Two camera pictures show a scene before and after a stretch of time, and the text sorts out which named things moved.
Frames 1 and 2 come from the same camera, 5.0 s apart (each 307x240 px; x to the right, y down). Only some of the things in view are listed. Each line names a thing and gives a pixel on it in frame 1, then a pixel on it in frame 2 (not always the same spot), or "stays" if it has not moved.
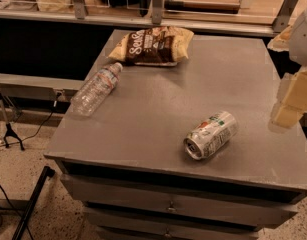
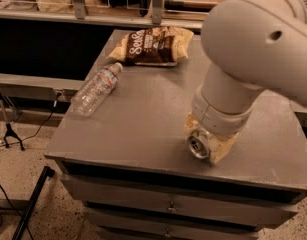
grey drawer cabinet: (187, 152) stays
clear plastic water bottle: (94, 93) stays
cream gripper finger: (281, 42) -> (191, 124)
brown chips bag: (158, 46) stays
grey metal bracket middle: (157, 4) stays
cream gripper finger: (294, 98) -> (219, 148)
